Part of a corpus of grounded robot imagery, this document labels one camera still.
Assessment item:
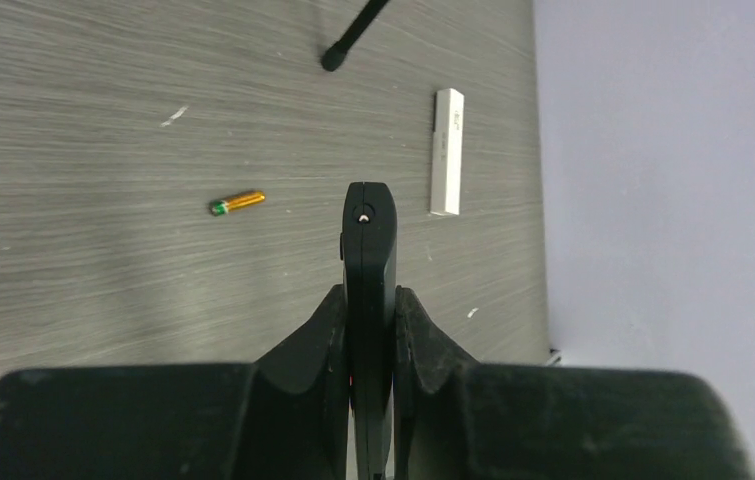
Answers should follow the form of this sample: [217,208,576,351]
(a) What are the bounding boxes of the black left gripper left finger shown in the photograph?
[0,285,348,479]

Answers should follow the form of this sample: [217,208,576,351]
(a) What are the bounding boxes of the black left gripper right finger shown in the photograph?
[394,288,755,479]

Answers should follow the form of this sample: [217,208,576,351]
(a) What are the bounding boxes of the small black block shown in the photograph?
[340,182,397,479]

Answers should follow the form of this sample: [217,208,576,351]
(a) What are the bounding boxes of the orange battery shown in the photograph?
[209,190,266,217]

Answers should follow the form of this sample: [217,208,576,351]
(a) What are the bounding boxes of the white remote control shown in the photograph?
[430,88,465,216]

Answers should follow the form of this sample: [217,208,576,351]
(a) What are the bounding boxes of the black music stand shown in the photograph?
[320,0,389,72]

